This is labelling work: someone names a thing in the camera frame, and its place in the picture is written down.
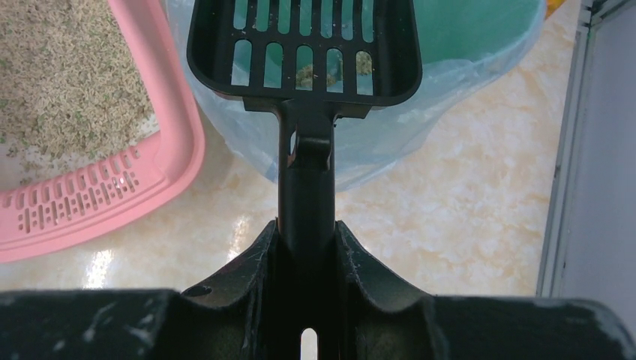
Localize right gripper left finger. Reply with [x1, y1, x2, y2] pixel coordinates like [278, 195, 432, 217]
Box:
[1, 223, 277, 359]

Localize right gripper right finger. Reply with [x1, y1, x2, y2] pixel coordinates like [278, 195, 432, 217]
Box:
[335, 222, 635, 359]

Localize pink litter box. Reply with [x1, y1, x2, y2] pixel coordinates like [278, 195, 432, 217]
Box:
[1, 1, 205, 263]

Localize black litter scoop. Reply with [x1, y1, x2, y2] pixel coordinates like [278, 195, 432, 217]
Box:
[185, 0, 425, 360]

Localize cat litter sand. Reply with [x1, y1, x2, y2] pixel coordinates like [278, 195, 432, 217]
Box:
[0, 0, 160, 190]

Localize green trash bin with bag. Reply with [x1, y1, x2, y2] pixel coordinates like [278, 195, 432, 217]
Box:
[185, 1, 546, 191]

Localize orange toy fruit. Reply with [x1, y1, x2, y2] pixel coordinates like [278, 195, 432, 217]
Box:
[544, 0, 566, 20]

